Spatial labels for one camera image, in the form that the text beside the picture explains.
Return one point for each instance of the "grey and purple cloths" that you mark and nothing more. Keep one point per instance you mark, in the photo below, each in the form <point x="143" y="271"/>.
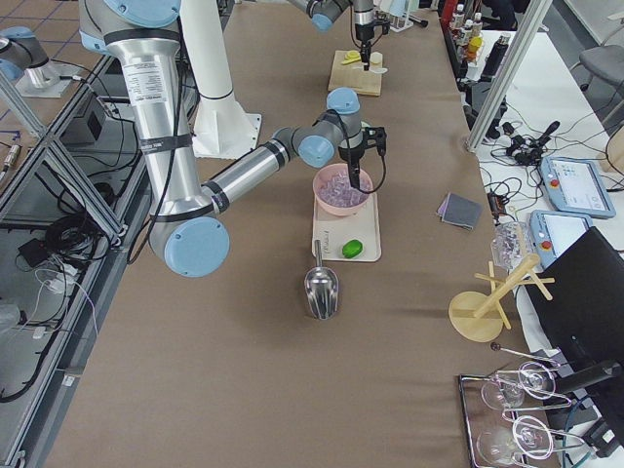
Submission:
<point x="459" y="211"/>

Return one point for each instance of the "wooden cutting board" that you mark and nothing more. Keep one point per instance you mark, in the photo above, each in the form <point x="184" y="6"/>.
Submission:
<point x="353" y="76"/>

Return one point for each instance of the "green lime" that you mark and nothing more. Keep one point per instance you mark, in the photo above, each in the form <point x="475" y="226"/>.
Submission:
<point x="352" y="248"/>

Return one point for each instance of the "wooden cup rack stand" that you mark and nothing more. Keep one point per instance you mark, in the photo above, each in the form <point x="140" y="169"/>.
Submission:
<point x="480" y="317"/>

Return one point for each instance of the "blue teach pendant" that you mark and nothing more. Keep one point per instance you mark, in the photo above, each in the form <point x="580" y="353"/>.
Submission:
<point x="554" y="232"/>
<point x="575" y="186"/>

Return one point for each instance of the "wine glass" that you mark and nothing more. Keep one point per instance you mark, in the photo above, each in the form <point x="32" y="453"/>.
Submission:
<point x="527" y="440"/>
<point x="507" y="389"/>

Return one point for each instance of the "aluminium frame post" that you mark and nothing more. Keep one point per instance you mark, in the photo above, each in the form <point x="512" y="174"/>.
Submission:
<point x="520" y="43"/>

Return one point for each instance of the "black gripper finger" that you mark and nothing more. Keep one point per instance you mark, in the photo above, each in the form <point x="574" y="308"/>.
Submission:
<point x="354" y="178"/>
<point x="365" y="55"/>

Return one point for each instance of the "pile of clear ice cubes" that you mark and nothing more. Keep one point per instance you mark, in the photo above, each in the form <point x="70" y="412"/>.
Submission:
<point x="335" y="189"/>

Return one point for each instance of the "lower blue teach pendant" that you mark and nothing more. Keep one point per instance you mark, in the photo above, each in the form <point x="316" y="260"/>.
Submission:
<point x="554" y="232"/>

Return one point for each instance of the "upper blue teach pendant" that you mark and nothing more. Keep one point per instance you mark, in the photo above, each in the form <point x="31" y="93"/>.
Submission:
<point x="575" y="186"/>

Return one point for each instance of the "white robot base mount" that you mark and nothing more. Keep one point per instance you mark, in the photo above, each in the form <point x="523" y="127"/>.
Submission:
<point x="222" y="128"/>

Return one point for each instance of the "grey office chair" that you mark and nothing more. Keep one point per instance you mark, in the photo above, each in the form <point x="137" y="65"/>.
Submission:
<point x="605" y="63"/>

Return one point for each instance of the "metal ice scoop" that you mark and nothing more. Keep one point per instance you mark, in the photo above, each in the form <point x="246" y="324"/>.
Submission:
<point x="321" y="286"/>

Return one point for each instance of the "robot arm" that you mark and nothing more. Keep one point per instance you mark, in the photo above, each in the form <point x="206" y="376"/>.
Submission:
<point x="324" y="14"/>
<point x="190" y="192"/>

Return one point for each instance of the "bottles on side table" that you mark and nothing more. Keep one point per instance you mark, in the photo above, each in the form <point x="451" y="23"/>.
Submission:
<point x="464" y="40"/>

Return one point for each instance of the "lower wine glass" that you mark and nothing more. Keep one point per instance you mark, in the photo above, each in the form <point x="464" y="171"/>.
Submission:
<point x="527" y="440"/>

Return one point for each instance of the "pink bowl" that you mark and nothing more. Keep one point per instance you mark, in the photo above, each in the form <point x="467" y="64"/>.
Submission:
<point x="336" y="210"/>

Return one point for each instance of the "metal wire glass rack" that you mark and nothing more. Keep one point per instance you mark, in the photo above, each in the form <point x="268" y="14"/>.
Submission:
<point x="504" y="416"/>

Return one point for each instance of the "upper wine glass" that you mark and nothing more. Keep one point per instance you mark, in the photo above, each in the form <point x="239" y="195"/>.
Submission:
<point x="507" y="389"/>

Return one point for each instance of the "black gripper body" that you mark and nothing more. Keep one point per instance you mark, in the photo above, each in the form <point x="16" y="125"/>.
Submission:
<point x="363" y="32"/>
<point x="353" y="154"/>

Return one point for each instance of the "cream rectangular tray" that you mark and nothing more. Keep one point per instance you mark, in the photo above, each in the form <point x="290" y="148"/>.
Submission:
<point x="336" y="231"/>

